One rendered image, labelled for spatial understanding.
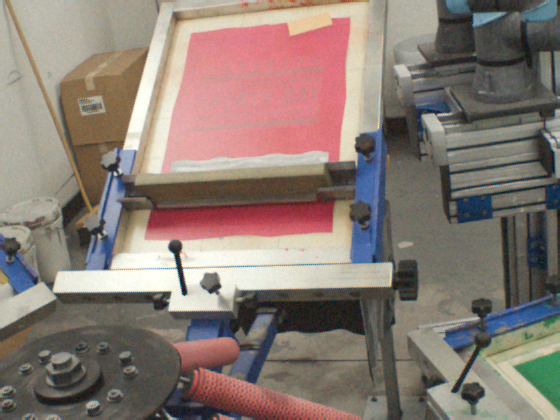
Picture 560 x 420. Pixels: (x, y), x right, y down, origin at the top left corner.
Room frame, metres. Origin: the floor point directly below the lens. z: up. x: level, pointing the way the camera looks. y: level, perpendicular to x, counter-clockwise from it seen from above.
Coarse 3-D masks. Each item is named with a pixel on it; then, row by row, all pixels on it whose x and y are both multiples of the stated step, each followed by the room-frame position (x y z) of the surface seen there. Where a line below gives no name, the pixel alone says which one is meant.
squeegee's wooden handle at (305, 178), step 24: (264, 168) 1.66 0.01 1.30; (288, 168) 1.64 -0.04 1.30; (312, 168) 1.62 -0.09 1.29; (144, 192) 1.74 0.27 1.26; (168, 192) 1.72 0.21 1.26; (192, 192) 1.71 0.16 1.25; (216, 192) 1.70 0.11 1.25; (240, 192) 1.69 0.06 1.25; (264, 192) 1.67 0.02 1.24; (288, 192) 1.66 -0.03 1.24; (312, 192) 1.65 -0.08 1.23
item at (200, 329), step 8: (192, 320) 1.44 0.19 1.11; (200, 320) 1.43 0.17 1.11; (208, 320) 1.43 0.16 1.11; (216, 320) 1.42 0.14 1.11; (224, 320) 1.44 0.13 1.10; (192, 328) 1.42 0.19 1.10; (200, 328) 1.42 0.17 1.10; (208, 328) 1.41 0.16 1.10; (216, 328) 1.41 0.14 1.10; (192, 336) 1.41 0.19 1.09; (200, 336) 1.40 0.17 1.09; (208, 336) 1.40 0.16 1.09; (216, 336) 1.40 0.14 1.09; (216, 368) 1.36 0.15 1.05; (184, 376) 1.35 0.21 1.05
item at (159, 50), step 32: (192, 0) 2.26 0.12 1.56; (224, 0) 2.23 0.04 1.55; (256, 0) 2.19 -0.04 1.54; (288, 0) 2.17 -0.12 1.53; (320, 0) 2.15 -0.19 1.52; (352, 0) 2.13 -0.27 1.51; (384, 0) 2.06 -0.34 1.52; (160, 32) 2.20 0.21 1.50; (384, 32) 1.98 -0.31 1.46; (160, 64) 2.11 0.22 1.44; (384, 64) 1.92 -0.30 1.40; (128, 256) 1.66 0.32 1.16; (160, 256) 1.64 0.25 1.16; (192, 256) 1.61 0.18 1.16; (224, 256) 1.59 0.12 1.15; (256, 256) 1.57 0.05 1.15; (288, 256) 1.55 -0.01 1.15; (320, 256) 1.53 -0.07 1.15
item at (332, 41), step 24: (336, 24) 2.09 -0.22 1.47; (288, 48) 2.07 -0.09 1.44; (312, 48) 2.04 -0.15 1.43; (336, 48) 2.02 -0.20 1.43; (336, 72) 1.96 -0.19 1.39; (336, 96) 1.90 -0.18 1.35; (336, 120) 1.84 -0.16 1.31; (264, 144) 1.84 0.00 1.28; (288, 144) 1.82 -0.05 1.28; (312, 144) 1.80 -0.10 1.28; (336, 144) 1.78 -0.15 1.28; (240, 216) 1.70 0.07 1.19; (264, 216) 1.68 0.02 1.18; (288, 216) 1.67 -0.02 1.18; (312, 216) 1.65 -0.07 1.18
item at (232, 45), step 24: (264, 24) 2.16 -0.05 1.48; (192, 48) 2.17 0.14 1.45; (216, 48) 2.14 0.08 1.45; (240, 48) 2.12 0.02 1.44; (264, 48) 2.09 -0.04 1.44; (192, 72) 2.10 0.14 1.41; (192, 96) 2.03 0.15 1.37; (192, 120) 1.97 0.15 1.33; (168, 144) 1.93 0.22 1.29; (192, 144) 1.91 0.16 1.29; (216, 144) 1.88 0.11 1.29; (240, 144) 1.86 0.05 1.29; (168, 168) 1.87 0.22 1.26; (168, 216) 1.76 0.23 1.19; (192, 216) 1.74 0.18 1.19; (216, 216) 1.72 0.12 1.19; (168, 240) 1.70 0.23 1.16
